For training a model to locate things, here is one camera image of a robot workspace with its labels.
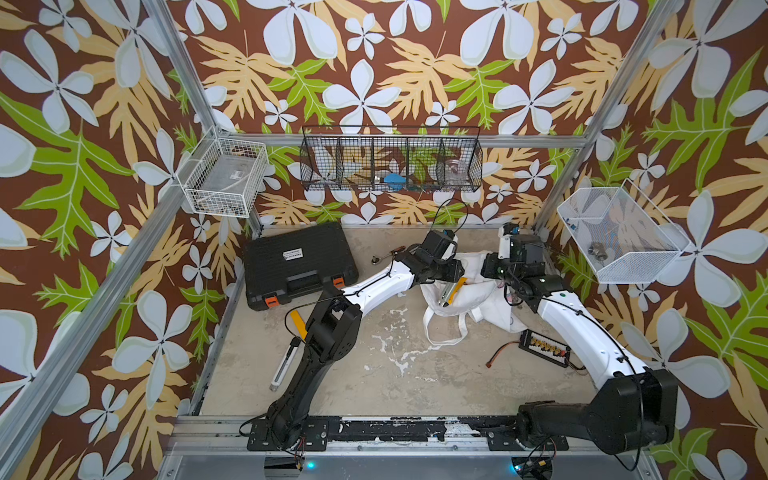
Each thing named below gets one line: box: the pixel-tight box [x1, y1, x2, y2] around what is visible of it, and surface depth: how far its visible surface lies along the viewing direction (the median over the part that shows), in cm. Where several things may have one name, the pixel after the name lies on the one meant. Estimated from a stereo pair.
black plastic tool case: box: [243, 222, 359, 312], surface depth 100 cm
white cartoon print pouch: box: [421, 251, 529, 345], surface depth 90 cm
